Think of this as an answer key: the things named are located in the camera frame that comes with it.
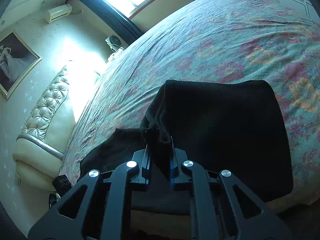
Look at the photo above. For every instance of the small desk fan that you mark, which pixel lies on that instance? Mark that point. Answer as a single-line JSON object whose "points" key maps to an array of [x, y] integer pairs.
{"points": [[113, 42]]}

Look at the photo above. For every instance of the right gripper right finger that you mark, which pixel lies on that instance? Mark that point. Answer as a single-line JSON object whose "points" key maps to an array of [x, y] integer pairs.
{"points": [[221, 205]]}

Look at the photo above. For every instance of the dark blue curtain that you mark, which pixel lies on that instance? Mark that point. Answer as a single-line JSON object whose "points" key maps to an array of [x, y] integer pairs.
{"points": [[115, 19]]}

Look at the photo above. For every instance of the black pants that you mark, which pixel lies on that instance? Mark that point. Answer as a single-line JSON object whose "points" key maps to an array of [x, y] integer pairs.
{"points": [[236, 127]]}

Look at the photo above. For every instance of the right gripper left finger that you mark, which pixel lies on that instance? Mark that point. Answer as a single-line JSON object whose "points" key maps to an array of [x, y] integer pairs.
{"points": [[98, 206]]}

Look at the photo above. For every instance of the white wall air conditioner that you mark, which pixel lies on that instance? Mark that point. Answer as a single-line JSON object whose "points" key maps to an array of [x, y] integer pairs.
{"points": [[57, 13]]}

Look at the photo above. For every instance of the cream tufted headboard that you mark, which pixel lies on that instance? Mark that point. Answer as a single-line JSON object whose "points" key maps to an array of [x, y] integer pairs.
{"points": [[41, 145]]}

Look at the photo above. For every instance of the floral bedspread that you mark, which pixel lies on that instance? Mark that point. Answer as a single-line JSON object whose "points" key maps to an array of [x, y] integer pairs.
{"points": [[225, 41]]}

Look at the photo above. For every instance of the framed black white picture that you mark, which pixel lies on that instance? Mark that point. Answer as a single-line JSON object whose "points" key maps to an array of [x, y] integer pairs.
{"points": [[17, 60]]}

